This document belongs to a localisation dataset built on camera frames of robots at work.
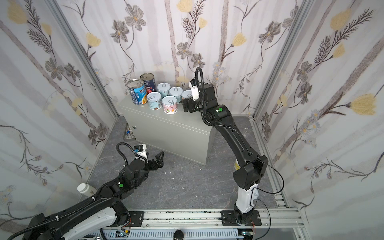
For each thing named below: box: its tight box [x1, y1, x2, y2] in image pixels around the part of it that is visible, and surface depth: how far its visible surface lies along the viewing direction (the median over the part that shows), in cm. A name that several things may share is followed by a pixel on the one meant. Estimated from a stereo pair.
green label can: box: [157, 82, 171, 99], surface depth 80 cm
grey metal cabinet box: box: [117, 97, 217, 166], surface depth 76 cm
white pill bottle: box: [77, 182, 97, 196], surface depth 77 cm
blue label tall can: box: [126, 79, 148, 105], surface depth 75 cm
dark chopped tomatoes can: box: [140, 72, 156, 95], surface depth 79 cm
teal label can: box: [146, 91, 163, 111], surface depth 76 cm
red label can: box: [162, 95, 178, 115], surface depth 74 cm
